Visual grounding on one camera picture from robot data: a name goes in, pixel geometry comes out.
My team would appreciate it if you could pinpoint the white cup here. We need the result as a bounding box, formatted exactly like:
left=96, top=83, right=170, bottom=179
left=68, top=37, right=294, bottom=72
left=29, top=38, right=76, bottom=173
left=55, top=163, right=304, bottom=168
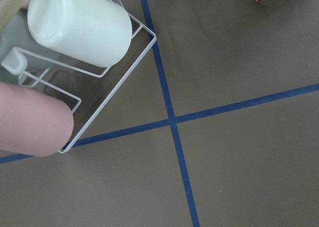
left=27, top=0, right=132, bottom=67

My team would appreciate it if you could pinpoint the pink cup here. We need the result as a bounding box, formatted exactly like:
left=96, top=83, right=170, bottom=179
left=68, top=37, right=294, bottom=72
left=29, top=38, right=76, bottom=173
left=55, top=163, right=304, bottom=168
left=0, top=82, right=74, bottom=157

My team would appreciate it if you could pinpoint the grey blue cup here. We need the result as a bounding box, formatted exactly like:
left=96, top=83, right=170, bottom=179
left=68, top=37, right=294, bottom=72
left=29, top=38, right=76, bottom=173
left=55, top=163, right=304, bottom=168
left=0, top=10, right=60, bottom=75

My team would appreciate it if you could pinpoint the mint green cup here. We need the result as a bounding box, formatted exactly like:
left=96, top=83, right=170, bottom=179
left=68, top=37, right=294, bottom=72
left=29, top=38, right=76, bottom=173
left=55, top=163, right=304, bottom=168
left=0, top=67, right=19, bottom=85

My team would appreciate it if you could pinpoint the white wire cup rack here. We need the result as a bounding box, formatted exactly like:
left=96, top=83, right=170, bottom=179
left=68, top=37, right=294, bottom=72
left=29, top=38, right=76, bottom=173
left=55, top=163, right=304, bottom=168
left=0, top=0, right=153, bottom=153

